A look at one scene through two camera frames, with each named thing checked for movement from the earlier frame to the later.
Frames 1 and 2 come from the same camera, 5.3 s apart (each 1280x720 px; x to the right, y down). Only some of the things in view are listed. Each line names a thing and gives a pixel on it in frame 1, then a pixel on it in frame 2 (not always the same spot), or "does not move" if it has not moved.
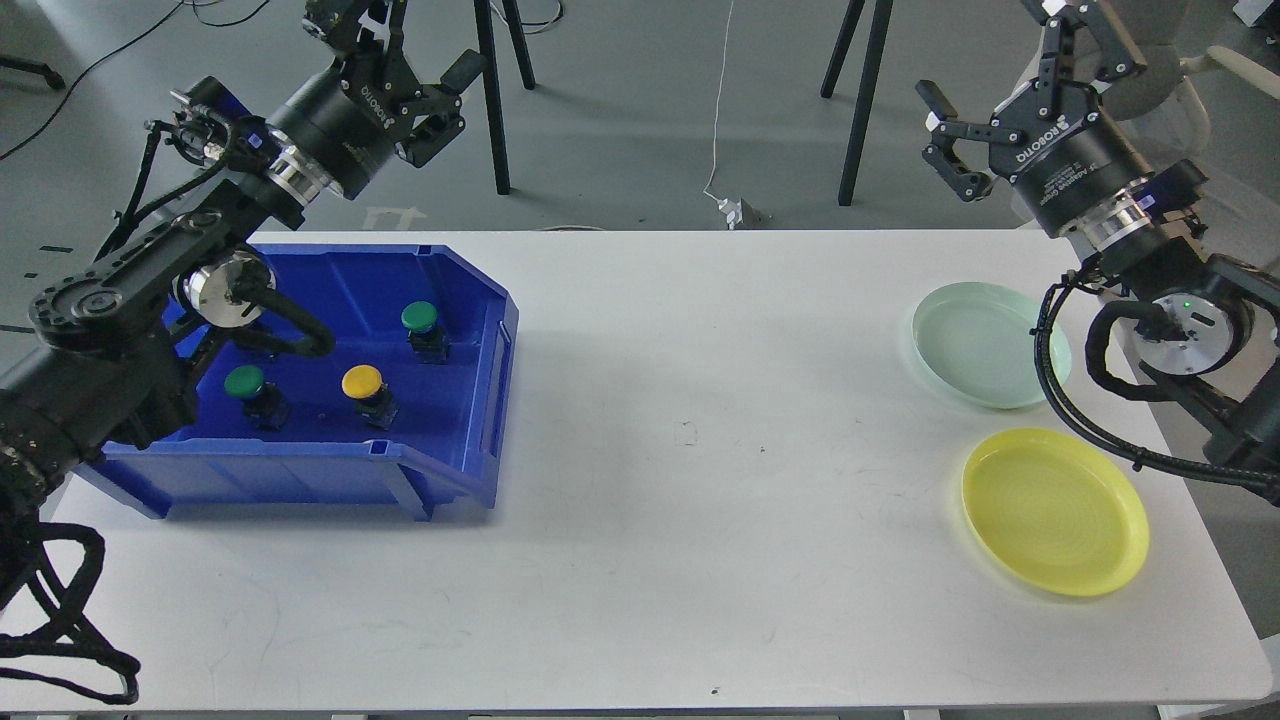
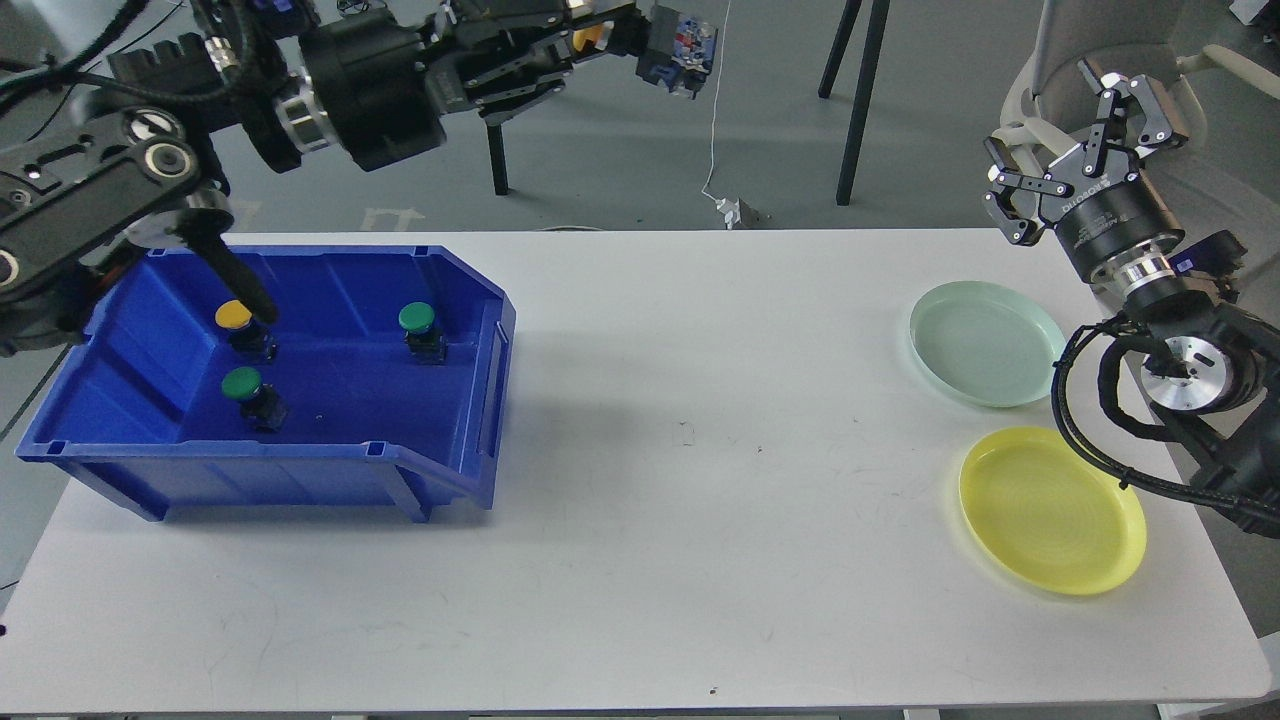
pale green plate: [978, 341] does not move
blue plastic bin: [407, 409] does not move
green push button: [263, 402] does not move
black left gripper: [347, 121] -> [374, 85]
